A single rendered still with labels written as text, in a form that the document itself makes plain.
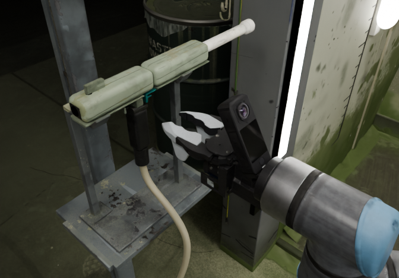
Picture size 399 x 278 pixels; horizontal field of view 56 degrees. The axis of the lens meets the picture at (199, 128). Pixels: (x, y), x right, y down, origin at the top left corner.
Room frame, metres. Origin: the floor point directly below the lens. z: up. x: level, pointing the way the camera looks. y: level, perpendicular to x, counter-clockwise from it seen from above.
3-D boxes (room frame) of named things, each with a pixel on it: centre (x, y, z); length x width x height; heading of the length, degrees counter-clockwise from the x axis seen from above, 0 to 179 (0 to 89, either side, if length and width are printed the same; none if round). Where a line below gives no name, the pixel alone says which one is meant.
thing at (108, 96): (0.68, 0.04, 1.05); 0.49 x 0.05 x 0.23; 139
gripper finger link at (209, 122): (0.52, 0.00, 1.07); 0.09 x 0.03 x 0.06; 40
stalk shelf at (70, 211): (0.62, 0.15, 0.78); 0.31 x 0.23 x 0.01; 139
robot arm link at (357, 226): (0.32, -0.19, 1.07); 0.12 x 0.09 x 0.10; 49
